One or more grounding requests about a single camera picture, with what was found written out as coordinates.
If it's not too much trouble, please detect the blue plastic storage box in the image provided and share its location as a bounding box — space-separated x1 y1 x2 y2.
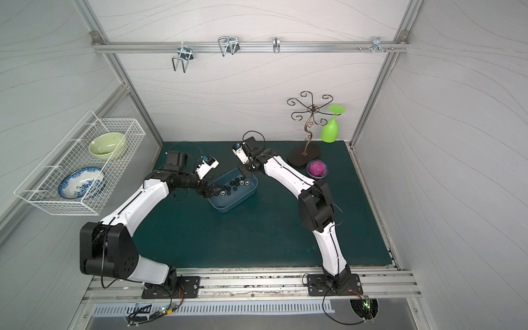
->
208 168 259 213

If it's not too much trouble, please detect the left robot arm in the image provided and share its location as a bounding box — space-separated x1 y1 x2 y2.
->
80 152 221 286

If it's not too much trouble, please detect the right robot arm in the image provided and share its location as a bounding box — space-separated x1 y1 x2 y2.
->
232 137 351 292

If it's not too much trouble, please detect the dark metal jewelry stand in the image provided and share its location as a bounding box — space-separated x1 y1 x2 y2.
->
286 91 334 168

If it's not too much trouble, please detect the purple ball in bowl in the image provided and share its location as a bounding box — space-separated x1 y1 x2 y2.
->
306 159 329 179

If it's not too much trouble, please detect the green table mat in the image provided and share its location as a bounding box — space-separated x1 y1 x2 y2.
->
133 141 391 268

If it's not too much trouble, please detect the green plastic goblet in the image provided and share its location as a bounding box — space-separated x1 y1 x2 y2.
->
320 104 346 143

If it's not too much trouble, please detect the green ceramic bowl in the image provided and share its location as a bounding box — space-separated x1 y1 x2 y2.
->
88 132 128 162

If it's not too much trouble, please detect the metal hook centre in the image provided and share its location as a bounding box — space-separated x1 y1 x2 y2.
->
217 36 240 57

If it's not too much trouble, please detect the blue white patterned bowl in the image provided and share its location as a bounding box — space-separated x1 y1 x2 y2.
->
58 166 106 199

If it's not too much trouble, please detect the small metal hook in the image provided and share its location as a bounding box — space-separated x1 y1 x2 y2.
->
272 37 281 54

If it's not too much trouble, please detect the metal double hook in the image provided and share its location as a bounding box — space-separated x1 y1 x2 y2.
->
171 45 194 73

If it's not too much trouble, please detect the metal hook right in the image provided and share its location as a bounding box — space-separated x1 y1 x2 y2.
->
357 37 394 54

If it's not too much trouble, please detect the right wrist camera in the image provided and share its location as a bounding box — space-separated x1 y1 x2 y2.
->
232 142 249 164

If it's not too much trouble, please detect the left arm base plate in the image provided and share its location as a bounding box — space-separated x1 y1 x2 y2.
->
141 276 202 300

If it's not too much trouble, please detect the white wire basket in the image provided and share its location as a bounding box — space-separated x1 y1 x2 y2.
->
14 111 146 216

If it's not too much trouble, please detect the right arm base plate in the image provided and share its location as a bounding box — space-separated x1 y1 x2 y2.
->
301 274 364 298

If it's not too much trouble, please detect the aluminium front rail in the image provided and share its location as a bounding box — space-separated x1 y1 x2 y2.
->
82 267 422 303

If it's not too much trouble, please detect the aluminium rail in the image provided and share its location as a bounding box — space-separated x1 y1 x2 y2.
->
82 267 422 303
92 39 411 54

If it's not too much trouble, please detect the aluminium top rail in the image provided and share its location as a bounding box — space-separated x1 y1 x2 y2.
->
92 39 411 54

